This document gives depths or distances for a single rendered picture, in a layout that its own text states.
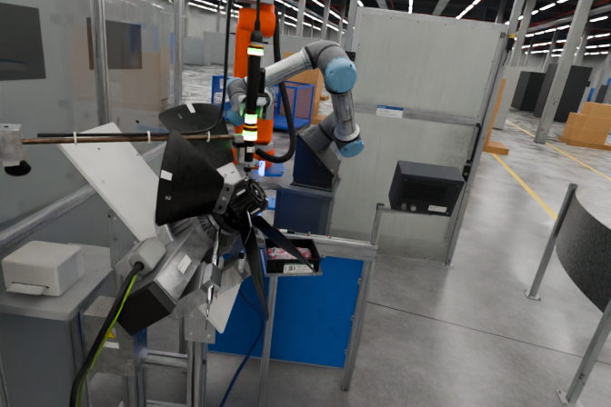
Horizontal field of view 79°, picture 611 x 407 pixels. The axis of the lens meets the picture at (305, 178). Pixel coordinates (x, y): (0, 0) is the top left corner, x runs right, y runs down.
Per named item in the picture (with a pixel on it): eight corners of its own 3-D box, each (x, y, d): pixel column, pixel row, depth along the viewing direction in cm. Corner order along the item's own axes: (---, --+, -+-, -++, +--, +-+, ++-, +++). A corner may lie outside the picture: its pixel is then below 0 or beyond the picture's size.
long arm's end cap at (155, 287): (115, 302, 81) (154, 280, 79) (137, 327, 83) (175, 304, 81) (107, 312, 79) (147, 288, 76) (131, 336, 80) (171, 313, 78)
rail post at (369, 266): (341, 390, 193) (366, 261, 167) (340, 383, 196) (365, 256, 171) (348, 391, 193) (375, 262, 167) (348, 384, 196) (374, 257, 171)
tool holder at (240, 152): (235, 168, 114) (237, 137, 111) (227, 162, 119) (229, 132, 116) (262, 166, 119) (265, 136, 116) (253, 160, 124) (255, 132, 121)
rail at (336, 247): (178, 237, 168) (178, 221, 166) (182, 233, 172) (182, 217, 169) (375, 262, 167) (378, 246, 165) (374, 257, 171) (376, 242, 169)
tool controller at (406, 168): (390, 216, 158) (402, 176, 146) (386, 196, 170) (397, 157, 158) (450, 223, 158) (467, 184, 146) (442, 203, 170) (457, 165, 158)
